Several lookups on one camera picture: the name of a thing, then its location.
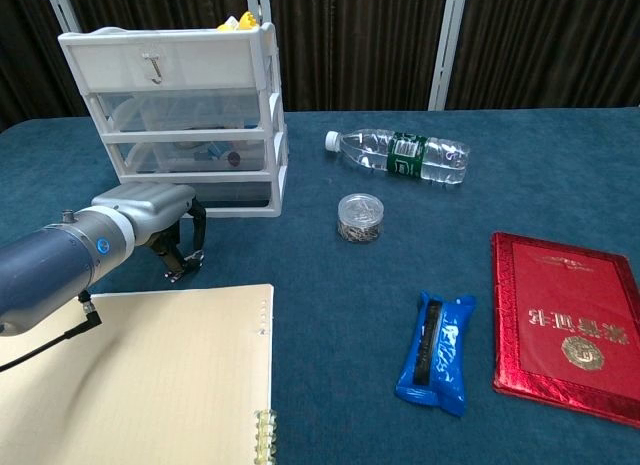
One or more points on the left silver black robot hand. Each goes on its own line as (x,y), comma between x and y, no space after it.
(150,210)

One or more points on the white plastic drawer organizer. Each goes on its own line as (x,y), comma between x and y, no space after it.
(200,70)

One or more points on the cream spiral notebook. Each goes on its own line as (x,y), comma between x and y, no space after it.
(140,380)

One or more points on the round clear paper clip jar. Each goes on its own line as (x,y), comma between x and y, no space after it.
(360,217)

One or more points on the blue table cloth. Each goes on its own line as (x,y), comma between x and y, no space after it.
(350,275)

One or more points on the large yellow rubber duck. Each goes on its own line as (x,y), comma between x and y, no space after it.
(249,20)

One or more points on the dark pleated curtain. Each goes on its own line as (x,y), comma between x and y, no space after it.
(360,45)

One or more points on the clear plastic water bottle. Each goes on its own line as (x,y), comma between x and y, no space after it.
(430,155)

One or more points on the blue snack packet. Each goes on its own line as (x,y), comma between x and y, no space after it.
(445,355)

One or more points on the red certificate folder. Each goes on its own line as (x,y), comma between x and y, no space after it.
(565,325)

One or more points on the white metal frame post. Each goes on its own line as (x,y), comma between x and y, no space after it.
(259,2)
(447,50)
(62,7)

